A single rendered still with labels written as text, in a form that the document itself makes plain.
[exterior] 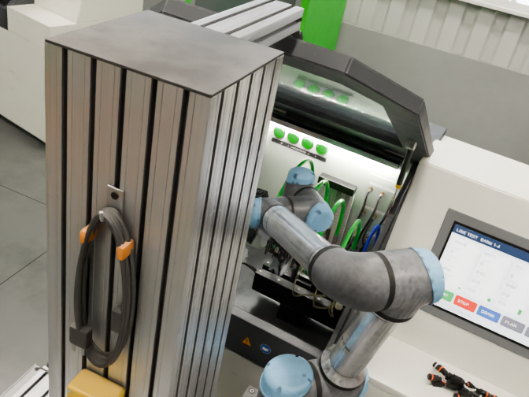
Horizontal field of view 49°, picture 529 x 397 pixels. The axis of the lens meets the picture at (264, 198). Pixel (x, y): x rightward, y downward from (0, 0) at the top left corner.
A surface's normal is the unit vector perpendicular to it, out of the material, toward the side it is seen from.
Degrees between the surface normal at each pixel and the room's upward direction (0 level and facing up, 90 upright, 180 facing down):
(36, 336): 0
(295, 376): 8
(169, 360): 90
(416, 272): 38
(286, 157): 90
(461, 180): 76
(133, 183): 90
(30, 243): 0
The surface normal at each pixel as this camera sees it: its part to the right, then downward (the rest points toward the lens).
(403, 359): 0.18, -0.84
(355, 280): -0.35, -0.15
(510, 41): -0.38, 0.42
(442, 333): -0.40, 0.18
